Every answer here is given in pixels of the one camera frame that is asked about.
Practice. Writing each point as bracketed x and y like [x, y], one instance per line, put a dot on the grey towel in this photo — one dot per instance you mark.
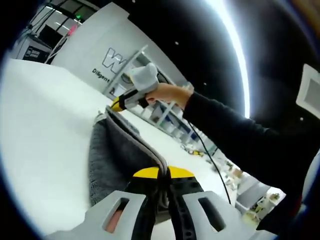
[107, 155]

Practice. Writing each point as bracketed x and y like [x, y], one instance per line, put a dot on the person's right hand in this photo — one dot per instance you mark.
[172, 93]

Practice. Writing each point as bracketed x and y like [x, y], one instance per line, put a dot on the grey metal shelf unit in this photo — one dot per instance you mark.
[170, 117]

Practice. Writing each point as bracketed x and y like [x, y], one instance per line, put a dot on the idle white yellow gripper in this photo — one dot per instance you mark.
[197, 153]

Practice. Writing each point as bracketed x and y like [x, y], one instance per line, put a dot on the rows of white storage bins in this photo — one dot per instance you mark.
[175, 125]

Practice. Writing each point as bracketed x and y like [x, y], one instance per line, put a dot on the white stand with pink tag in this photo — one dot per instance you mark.
[65, 40]

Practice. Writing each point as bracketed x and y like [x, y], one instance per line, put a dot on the green exit sign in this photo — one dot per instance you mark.
[78, 17]

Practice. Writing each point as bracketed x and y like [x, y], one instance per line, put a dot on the black monitor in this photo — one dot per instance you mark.
[51, 35]

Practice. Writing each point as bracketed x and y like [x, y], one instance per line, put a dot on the long ceiling light strip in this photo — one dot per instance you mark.
[237, 50]

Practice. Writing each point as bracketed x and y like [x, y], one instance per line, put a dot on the grey cabinet machine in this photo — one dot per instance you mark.
[36, 50]

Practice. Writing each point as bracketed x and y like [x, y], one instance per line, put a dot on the white worn device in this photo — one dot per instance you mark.
[313, 180]

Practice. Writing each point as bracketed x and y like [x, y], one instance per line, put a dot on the white ceiling vent panel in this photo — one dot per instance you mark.
[311, 90]

